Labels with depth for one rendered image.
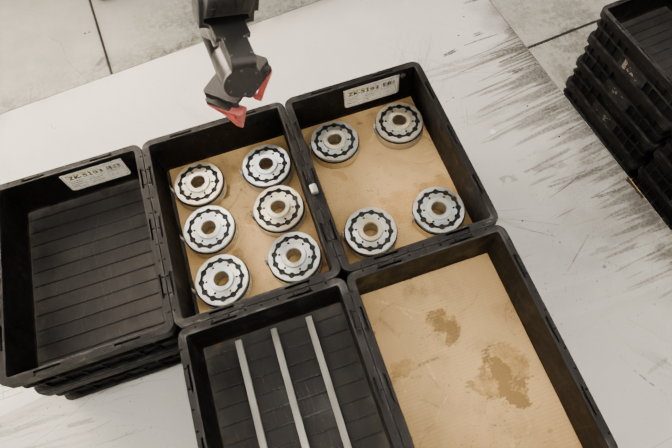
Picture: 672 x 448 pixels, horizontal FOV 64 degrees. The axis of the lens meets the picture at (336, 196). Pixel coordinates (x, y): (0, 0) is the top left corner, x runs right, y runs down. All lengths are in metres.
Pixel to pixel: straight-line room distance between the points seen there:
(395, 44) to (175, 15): 1.47
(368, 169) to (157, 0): 1.92
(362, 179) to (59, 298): 0.65
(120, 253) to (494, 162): 0.86
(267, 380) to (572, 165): 0.84
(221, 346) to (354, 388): 0.26
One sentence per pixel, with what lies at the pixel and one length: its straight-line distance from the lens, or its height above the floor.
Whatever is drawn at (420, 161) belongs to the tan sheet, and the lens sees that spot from 1.17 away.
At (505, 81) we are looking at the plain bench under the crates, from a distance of 1.49.
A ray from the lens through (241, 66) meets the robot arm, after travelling 0.76.
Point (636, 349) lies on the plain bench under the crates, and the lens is 1.27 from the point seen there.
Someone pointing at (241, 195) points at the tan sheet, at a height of 0.83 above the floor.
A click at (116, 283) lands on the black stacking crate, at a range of 1.17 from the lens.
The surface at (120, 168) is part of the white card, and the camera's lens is 1.21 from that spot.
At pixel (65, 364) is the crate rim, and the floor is 0.93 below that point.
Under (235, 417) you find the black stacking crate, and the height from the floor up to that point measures 0.83.
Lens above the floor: 1.83
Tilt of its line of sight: 63 degrees down
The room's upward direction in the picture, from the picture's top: 8 degrees counter-clockwise
